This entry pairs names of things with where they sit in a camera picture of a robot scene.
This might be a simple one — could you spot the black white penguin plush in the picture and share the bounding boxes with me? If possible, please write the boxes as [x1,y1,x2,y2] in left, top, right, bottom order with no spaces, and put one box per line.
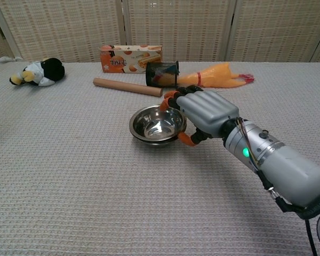
[9,57,66,87]

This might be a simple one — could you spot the beige woven tablecloth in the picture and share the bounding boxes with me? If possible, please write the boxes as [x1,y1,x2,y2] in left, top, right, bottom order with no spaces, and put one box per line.
[0,56,320,256]

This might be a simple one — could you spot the orange white snack box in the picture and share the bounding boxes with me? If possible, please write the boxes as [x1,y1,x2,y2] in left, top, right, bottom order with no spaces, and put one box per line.
[100,44,163,74]

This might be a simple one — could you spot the yellow rubber chicken toy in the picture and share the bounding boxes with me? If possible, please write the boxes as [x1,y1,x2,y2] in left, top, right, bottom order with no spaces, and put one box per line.
[177,62,255,89]

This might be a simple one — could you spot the wooden rolling pin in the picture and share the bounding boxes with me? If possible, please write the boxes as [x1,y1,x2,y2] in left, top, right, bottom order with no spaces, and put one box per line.
[92,77,164,98]

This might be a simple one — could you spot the stainless steel bowl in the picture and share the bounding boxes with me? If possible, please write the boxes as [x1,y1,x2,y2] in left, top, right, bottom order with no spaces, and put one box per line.
[132,132,181,146]
[129,105,188,142]

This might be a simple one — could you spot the black mesh pen holder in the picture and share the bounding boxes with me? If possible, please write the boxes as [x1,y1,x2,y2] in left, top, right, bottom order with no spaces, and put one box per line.
[145,60,180,88]

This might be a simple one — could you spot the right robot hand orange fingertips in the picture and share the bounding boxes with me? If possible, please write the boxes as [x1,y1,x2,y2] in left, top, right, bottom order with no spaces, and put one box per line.
[159,85,241,147]

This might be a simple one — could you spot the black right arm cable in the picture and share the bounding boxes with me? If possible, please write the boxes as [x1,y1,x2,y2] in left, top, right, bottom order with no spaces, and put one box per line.
[257,169,318,256]

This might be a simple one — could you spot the woven folding screen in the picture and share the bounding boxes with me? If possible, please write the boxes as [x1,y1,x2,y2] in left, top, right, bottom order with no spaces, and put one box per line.
[0,0,320,63]

